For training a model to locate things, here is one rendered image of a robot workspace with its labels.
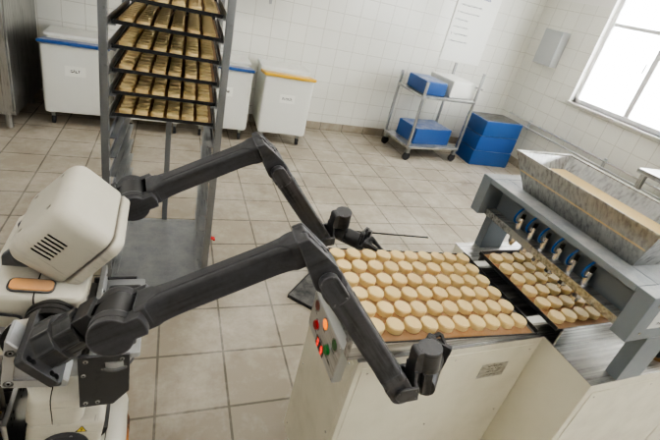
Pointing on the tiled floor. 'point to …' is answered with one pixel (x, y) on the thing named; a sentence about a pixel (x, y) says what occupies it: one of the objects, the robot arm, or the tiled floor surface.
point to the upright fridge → (17, 32)
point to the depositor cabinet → (573, 388)
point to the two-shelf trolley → (435, 120)
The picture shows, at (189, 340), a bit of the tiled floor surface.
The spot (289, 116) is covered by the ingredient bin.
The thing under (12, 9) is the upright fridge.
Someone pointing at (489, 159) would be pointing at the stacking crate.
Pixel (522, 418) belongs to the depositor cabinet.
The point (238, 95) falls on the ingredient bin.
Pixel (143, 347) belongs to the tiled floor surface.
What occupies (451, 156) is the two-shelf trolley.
